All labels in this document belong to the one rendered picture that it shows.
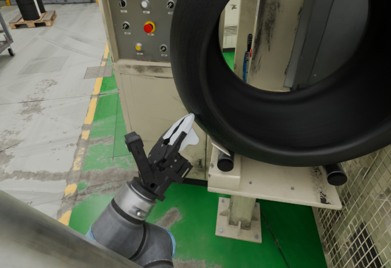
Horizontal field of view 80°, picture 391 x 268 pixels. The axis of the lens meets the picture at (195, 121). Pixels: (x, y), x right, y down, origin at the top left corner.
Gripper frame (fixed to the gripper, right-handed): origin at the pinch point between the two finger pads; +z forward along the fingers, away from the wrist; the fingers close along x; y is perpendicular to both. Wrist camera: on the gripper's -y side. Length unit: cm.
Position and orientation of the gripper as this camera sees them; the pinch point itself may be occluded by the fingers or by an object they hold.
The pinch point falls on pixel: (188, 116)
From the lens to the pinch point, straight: 55.6
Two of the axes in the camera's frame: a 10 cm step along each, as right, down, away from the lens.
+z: 5.9, -8.0, 1.1
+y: 6.7, 5.6, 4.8
